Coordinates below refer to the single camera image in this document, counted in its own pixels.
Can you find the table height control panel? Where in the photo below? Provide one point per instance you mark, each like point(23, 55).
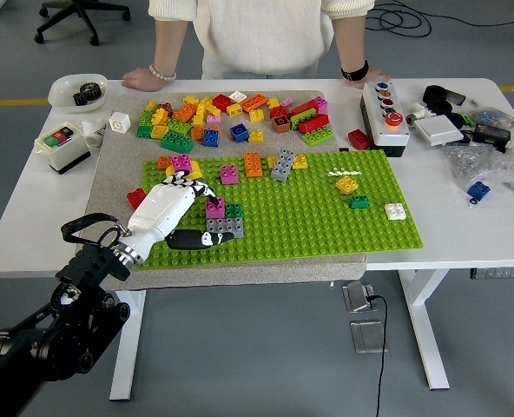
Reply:
point(502, 273)

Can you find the black gear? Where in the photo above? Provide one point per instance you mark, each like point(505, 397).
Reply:
point(90, 90)
point(80, 99)

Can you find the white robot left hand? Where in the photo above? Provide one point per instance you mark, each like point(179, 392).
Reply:
point(161, 208)

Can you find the orange two-by-four brick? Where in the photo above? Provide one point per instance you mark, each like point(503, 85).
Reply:
point(164, 163)
point(253, 164)
point(254, 102)
point(184, 112)

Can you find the white plug fitting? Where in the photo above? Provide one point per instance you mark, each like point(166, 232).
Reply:
point(418, 113)

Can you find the red two-by-two brick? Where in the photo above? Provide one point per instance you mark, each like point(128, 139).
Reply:
point(221, 102)
point(135, 199)

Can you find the lime two-by-four brick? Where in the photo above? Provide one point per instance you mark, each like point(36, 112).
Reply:
point(178, 126)
point(318, 137)

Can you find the white table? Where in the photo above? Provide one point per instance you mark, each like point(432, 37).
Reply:
point(456, 234)

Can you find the dark green two-by-two brick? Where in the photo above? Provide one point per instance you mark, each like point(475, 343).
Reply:
point(144, 130)
point(359, 202)

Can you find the black round part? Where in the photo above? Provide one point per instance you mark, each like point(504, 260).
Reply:
point(456, 119)

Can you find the metal floor socket box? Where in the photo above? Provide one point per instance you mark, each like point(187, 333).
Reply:
point(359, 296)

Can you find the clear bags of screws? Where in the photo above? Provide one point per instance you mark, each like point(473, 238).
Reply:
point(487, 165)

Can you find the blue two-by-two brick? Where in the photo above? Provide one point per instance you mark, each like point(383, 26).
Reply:
point(478, 189)
point(210, 138)

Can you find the grey-brown mat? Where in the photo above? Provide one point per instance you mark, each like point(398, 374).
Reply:
point(239, 276)

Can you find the brown hollow brick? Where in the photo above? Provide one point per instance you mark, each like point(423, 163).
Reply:
point(281, 124)

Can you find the yellow arch brick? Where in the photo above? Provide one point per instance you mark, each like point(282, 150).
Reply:
point(196, 170)

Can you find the push-button control box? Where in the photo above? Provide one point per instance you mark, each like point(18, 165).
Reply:
point(385, 130)

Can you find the long lime brick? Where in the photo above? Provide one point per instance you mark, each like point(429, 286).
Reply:
point(302, 117)

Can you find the red two-by-four brick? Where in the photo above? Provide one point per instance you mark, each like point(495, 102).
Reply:
point(314, 123)

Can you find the black adapter box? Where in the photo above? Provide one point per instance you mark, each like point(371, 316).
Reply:
point(492, 135)

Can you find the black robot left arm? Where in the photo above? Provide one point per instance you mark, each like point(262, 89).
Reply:
point(92, 265)

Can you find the white cube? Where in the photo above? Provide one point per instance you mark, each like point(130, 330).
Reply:
point(119, 122)

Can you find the grey two-by-four brick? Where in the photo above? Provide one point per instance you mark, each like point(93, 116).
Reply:
point(283, 165)
point(231, 227)

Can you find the yellow two-by-two brick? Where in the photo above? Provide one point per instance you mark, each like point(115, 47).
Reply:
point(301, 162)
point(255, 136)
point(257, 115)
point(347, 184)

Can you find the blue hollow brick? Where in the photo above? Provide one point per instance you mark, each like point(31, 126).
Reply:
point(239, 132)

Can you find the dark green two-by-four brick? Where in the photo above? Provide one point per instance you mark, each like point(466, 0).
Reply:
point(176, 142)

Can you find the person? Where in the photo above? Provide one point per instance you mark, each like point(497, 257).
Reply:
point(261, 35)

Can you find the person's right hand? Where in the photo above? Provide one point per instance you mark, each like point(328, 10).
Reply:
point(142, 80)

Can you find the black office chair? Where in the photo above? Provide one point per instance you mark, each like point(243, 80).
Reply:
point(84, 8)

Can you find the white red-green switch box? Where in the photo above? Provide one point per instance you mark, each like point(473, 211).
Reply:
point(62, 145)

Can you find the yellow-orange brick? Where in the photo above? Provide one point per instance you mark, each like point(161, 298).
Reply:
point(159, 116)

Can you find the white two-by-two brick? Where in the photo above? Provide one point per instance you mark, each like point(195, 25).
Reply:
point(395, 211)

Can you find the metal floor plate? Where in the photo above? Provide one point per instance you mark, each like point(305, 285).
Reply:
point(367, 336)

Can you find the white bowl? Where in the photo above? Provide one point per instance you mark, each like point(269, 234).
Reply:
point(63, 102)

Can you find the black wristwatch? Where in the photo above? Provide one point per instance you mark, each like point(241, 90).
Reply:
point(354, 71)

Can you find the long yellow brick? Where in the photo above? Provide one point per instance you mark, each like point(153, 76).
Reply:
point(199, 115)

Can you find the small light pink brick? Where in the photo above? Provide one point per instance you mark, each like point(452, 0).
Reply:
point(287, 102)

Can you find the small yellow brick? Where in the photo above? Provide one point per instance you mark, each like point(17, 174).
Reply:
point(151, 105)
point(272, 162)
point(274, 103)

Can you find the white flat switch plate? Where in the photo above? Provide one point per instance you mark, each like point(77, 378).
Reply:
point(438, 130)

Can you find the green studded baseplate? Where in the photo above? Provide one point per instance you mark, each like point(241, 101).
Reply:
point(305, 226)

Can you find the person's right forearm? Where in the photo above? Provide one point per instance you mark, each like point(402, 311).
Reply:
point(170, 43)

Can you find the person's left hand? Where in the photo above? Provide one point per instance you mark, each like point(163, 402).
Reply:
point(372, 80)

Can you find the long red brick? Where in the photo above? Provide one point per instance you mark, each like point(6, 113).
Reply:
point(305, 107)

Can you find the person's left forearm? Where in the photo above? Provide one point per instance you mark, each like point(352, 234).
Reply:
point(350, 41)

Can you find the white tube fitting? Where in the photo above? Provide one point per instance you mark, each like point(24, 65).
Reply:
point(93, 134)

